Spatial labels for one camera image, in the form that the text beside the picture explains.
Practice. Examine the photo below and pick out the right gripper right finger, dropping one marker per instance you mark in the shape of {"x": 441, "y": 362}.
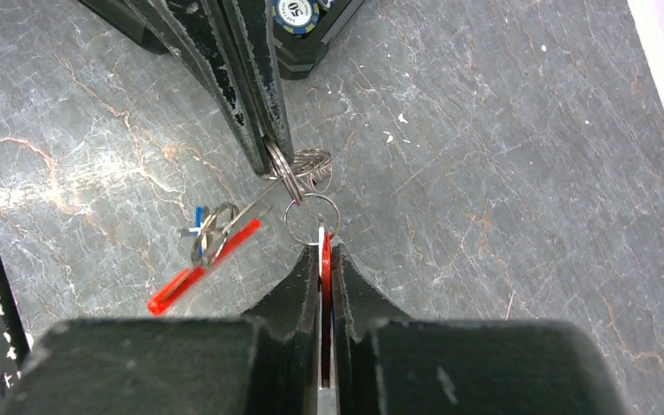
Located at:
{"x": 388, "y": 362}

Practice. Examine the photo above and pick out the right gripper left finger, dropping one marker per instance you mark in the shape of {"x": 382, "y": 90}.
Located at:
{"x": 264, "y": 361}

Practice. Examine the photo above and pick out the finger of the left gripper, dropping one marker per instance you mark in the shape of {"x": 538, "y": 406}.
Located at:
{"x": 250, "y": 27}
{"x": 198, "y": 34}

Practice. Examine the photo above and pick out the keyring with blue red tags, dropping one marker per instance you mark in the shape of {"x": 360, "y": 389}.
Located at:
{"x": 221, "y": 230}

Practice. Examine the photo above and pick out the key with red tag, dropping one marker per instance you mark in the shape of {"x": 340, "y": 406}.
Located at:
{"x": 323, "y": 246}

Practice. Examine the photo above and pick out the black poker chip case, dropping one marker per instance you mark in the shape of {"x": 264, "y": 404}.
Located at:
{"x": 303, "y": 30}

